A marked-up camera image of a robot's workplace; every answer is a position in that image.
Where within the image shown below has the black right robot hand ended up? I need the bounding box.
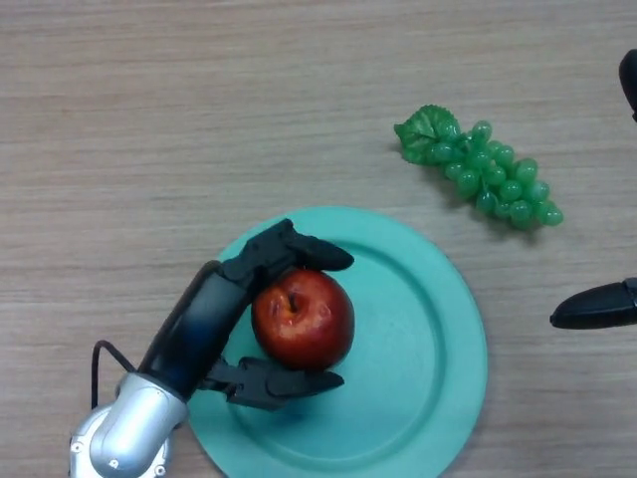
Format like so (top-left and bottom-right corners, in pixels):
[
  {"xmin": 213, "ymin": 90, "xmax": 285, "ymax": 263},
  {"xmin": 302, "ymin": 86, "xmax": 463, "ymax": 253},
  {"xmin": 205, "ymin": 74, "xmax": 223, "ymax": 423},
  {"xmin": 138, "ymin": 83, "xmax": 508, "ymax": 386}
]
[{"xmin": 549, "ymin": 48, "xmax": 637, "ymax": 331}]

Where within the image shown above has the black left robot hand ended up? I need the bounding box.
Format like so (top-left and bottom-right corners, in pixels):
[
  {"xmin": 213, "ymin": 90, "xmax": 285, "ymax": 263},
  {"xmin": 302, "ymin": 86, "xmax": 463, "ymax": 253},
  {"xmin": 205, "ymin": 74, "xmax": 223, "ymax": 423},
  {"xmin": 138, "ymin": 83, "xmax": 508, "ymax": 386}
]
[{"xmin": 136, "ymin": 217, "xmax": 355, "ymax": 412}]

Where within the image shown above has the red apple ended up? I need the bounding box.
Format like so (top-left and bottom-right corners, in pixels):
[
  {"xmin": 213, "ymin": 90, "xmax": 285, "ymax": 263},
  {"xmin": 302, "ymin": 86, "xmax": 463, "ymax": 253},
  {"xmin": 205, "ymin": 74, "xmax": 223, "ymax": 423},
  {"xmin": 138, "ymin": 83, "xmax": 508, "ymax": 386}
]
[{"xmin": 251, "ymin": 268, "xmax": 355, "ymax": 372}]

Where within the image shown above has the green round plate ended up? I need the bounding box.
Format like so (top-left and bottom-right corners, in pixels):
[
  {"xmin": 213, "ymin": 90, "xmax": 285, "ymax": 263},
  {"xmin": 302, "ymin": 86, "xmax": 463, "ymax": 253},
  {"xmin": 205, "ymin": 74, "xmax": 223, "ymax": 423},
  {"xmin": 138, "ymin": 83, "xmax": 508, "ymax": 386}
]
[{"xmin": 187, "ymin": 206, "xmax": 488, "ymax": 478}]

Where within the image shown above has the green plastic grape bunch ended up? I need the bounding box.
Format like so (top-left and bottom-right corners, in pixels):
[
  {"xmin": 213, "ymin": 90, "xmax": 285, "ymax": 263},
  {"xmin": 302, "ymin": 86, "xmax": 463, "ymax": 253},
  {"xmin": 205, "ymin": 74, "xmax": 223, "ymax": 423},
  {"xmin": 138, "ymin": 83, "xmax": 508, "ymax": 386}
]
[{"xmin": 393, "ymin": 103, "xmax": 564, "ymax": 231}]

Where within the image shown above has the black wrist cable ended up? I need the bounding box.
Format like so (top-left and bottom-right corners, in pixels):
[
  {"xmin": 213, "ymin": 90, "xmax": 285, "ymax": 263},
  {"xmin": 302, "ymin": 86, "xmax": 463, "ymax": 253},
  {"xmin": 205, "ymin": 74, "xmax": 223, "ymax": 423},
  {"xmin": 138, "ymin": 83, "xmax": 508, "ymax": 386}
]
[{"xmin": 91, "ymin": 340, "xmax": 136, "ymax": 407}]

